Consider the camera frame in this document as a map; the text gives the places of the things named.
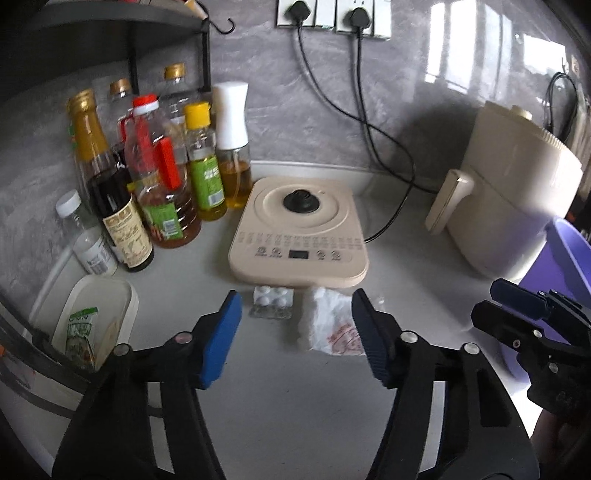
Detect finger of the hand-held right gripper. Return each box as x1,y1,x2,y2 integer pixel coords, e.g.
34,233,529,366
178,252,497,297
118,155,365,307
490,278,552,321
471,300,543,352

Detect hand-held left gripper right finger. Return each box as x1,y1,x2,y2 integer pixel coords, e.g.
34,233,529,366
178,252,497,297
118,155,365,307
351,288,541,480

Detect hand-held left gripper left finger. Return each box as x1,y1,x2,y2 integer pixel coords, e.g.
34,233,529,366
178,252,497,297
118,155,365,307
53,290,244,480

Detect white plastic bag red print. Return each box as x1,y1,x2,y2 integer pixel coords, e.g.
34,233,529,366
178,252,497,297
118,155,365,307
298,286,368,356

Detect purple plastic bucket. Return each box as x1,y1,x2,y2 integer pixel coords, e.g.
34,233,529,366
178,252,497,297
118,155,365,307
501,217,591,388

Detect pill blister pack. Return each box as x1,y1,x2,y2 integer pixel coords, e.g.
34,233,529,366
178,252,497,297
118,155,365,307
249,286,295,320

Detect cream air fryer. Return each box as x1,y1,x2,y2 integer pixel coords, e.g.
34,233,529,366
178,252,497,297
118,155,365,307
425,100,583,280

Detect white plastic tray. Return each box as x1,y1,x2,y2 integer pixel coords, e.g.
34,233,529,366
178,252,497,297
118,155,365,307
30,275,139,374

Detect cream induction cooker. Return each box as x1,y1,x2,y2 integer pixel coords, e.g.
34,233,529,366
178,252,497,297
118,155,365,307
229,176,369,289

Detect green seasoning packet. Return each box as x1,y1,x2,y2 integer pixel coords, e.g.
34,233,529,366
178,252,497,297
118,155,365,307
65,307,100,370

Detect dark sauce bottle gold cap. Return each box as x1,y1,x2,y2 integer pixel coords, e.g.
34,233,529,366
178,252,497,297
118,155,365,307
67,90,155,273

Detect small clear bottle white cap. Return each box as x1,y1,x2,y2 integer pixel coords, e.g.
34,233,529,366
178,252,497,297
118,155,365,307
55,191,118,277

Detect yellow cap green label bottle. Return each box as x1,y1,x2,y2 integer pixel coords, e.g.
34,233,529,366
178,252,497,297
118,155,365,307
184,102,228,222

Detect white top oil sprayer bottle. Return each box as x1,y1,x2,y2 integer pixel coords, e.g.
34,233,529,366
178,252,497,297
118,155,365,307
212,82,254,210

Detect hanging plastic bags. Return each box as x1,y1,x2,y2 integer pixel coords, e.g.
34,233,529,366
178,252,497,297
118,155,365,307
570,88,591,162

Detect clear bottle gold cap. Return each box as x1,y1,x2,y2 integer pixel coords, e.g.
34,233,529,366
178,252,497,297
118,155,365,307
164,63,190,121
108,78,134,121

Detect black hook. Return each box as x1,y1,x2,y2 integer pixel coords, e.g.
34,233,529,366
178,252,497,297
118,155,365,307
203,16,236,35

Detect oil bottle with red handle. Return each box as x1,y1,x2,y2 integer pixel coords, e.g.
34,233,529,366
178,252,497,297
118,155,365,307
117,95,203,250

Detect black metal frame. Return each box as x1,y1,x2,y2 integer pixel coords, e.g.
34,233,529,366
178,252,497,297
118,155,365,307
0,295,93,416

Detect hanging black cable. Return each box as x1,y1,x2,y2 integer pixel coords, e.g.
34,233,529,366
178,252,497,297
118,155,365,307
545,71,580,139

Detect white wall socket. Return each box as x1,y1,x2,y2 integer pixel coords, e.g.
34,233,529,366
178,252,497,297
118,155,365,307
276,0,335,31
335,0,392,40

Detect black plug with cable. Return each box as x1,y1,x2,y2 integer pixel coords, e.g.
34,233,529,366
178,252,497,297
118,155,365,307
286,0,439,195
346,6,416,244

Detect black wall shelf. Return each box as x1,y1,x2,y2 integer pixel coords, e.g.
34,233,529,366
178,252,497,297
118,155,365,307
28,0,213,97

